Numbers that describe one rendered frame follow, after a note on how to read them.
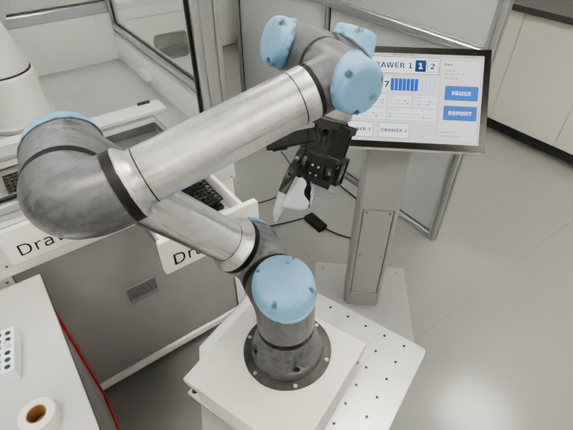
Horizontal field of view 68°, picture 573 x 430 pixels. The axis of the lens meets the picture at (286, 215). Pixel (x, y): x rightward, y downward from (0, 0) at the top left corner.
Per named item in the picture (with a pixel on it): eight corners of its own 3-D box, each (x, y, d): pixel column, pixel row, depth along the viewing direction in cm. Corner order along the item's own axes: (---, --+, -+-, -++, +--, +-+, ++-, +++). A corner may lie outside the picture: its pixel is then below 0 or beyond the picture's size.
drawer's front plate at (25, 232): (120, 223, 125) (110, 193, 117) (13, 265, 112) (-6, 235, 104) (118, 219, 126) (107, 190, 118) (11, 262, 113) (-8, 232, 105)
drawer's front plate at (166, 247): (259, 229, 122) (257, 200, 115) (166, 275, 109) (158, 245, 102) (256, 226, 123) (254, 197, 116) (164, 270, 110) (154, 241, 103)
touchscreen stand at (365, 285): (414, 360, 180) (490, 160, 114) (309, 351, 184) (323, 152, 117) (402, 272, 218) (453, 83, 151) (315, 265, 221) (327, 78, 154)
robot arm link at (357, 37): (323, 17, 70) (361, 31, 75) (304, 84, 74) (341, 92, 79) (350, 22, 64) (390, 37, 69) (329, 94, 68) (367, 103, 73)
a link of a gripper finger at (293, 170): (283, 190, 74) (308, 149, 76) (276, 187, 74) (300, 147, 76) (289, 201, 78) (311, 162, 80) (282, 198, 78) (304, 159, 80)
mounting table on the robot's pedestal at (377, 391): (417, 374, 107) (426, 349, 100) (330, 557, 79) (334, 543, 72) (273, 294, 126) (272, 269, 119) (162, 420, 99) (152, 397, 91)
